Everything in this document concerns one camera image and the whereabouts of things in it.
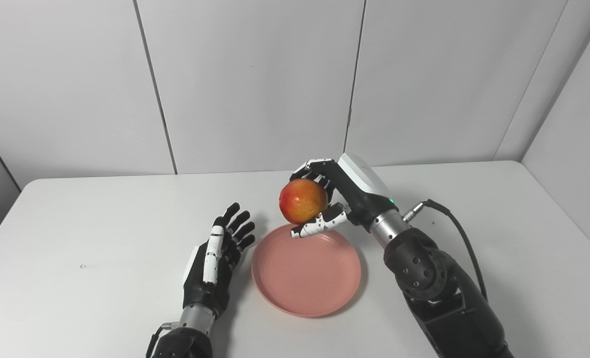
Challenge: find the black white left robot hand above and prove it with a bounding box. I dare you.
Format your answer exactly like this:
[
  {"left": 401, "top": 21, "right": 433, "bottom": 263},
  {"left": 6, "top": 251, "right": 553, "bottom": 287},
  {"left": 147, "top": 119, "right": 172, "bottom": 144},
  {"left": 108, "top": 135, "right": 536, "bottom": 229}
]
[{"left": 182, "top": 202, "right": 256, "bottom": 319}]

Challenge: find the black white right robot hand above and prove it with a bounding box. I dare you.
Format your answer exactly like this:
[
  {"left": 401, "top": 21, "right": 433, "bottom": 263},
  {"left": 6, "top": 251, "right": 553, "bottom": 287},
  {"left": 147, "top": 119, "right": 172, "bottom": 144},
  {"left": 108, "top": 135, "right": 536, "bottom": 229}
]
[{"left": 289, "top": 153, "right": 400, "bottom": 239}]

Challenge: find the red yellow pomegranate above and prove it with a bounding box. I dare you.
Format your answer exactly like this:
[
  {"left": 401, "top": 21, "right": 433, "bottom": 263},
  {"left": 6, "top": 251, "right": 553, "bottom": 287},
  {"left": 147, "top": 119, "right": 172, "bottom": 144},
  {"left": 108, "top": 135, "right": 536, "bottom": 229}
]
[{"left": 279, "top": 179, "right": 329, "bottom": 224}]

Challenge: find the pink round plate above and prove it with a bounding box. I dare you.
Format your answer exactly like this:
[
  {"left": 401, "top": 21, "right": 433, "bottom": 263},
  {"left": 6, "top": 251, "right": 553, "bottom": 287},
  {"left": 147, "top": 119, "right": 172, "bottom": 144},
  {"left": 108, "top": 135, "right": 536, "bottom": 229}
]
[{"left": 251, "top": 223, "right": 362, "bottom": 318}]

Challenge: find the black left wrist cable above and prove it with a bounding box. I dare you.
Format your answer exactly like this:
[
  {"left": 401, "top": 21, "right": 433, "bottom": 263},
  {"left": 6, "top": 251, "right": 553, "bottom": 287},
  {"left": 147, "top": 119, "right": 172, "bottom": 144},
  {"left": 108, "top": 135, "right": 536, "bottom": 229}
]
[{"left": 146, "top": 322, "right": 177, "bottom": 358}]

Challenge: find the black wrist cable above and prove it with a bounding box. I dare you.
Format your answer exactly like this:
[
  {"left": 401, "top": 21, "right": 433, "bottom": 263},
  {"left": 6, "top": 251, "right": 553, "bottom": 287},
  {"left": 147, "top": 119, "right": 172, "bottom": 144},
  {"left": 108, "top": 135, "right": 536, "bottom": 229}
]
[
  {"left": 403, "top": 199, "right": 489, "bottom": 302},
  {"left": 146, "top": 322, "right": 177, "bottom": 358}
]

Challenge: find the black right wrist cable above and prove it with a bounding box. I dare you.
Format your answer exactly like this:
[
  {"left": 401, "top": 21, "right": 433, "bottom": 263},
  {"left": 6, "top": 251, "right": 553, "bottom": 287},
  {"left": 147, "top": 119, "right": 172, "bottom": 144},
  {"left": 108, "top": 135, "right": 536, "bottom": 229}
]
[{"left": 403, "top": 199, "right": 489, "bottom": 302}]

